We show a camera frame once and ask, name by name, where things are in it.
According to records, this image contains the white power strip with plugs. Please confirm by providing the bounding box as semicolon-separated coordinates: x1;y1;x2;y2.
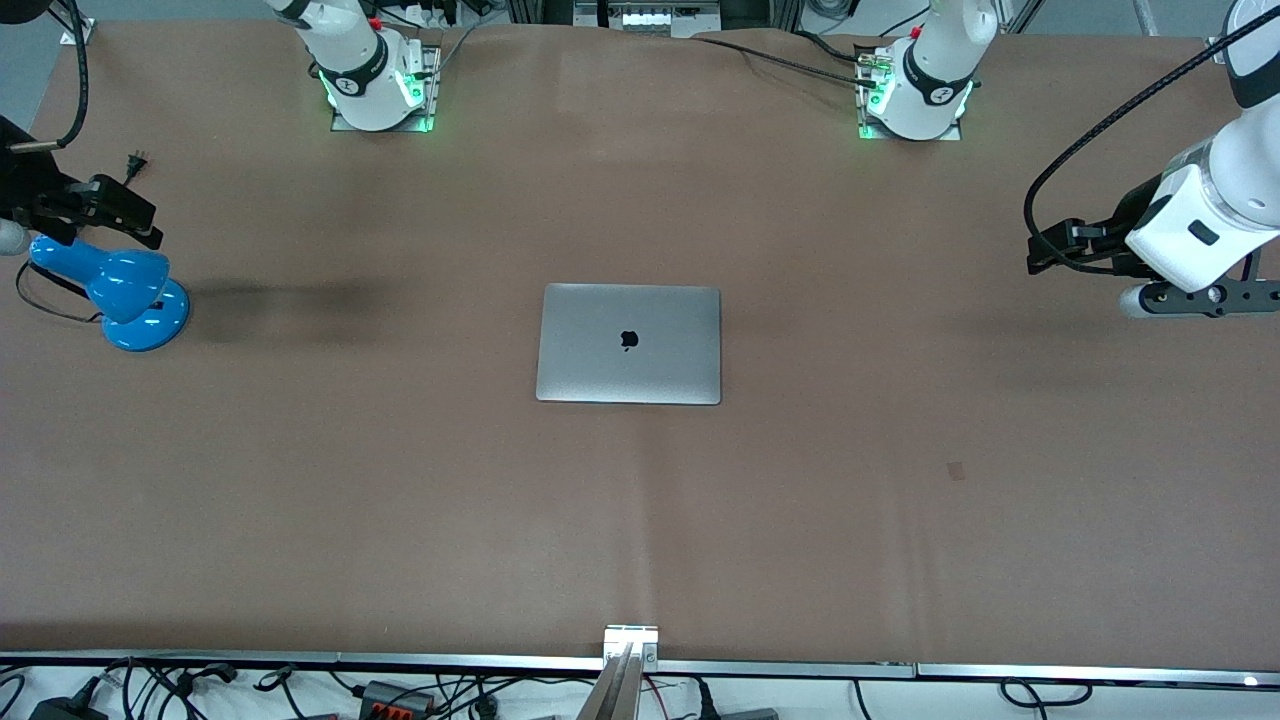
395;0;471;31

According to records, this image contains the aluminium camera mount profile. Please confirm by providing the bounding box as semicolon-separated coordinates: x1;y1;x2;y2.
575;624;661;720

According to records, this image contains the grey box with orange connectors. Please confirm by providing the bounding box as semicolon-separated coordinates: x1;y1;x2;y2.
358;679;439;718

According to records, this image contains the blue desk lamp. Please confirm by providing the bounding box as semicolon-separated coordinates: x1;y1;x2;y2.
30;236;191;353

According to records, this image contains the black looped cable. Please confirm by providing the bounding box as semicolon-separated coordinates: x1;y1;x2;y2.
1000;679;1092;710

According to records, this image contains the aluminium corner profile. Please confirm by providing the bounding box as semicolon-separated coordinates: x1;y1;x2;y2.
58;0;98;47

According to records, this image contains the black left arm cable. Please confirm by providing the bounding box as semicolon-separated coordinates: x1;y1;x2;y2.
1023;5;1280;277

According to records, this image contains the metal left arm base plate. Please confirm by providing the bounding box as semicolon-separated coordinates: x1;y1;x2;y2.
856;40;964;142

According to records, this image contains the long black braided cable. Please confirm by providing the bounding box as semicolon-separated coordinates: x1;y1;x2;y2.
690;32;881;91

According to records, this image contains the brown table mat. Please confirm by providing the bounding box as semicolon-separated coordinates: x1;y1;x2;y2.
0;20;1280;669

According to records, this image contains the aluminium table edge rail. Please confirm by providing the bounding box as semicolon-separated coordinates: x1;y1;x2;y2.
0;651;1280;689

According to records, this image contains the black power adapter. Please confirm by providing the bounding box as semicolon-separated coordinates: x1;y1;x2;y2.
28;690;101;720

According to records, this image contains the white multi socket device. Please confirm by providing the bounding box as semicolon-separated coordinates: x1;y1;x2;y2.
574;0;723;39

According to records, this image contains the silver grey laptop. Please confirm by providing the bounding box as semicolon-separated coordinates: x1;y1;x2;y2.
536;283;723;406

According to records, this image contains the black lamp power cord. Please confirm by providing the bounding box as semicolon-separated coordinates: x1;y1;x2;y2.
14;150;151;324

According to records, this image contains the short black braided cable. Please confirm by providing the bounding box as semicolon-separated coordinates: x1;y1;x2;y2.
795;30;863;64

